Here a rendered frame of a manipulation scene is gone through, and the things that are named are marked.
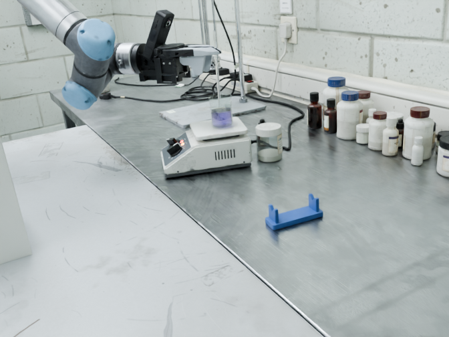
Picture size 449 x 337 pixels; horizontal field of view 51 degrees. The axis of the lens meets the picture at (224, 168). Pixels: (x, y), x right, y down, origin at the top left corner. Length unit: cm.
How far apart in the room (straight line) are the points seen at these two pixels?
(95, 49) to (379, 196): 63
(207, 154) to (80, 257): 38
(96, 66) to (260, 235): 51
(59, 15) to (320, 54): 81
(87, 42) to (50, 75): 243
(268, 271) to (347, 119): 59
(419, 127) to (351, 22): 46
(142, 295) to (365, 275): 32
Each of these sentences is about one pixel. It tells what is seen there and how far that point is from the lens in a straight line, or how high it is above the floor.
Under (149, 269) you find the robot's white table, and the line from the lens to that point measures 75.
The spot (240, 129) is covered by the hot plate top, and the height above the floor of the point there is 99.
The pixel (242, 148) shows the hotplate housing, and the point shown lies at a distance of 106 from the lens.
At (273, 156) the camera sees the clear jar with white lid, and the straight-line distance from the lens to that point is 109.
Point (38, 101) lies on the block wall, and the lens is 346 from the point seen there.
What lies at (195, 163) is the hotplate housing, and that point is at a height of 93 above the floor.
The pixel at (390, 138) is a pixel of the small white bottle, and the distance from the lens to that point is 111.
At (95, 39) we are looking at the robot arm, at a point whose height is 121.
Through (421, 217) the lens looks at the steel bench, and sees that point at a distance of 87.
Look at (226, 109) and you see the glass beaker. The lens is 106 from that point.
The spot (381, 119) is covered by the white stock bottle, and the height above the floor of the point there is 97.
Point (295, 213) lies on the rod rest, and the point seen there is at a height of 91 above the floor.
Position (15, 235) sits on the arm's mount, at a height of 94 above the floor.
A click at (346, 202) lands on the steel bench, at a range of 91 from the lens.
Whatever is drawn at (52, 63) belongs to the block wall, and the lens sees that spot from 344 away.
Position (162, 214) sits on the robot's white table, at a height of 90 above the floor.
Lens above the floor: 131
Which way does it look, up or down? 22 degrees down
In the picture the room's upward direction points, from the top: 5 degrees counter-clockwise
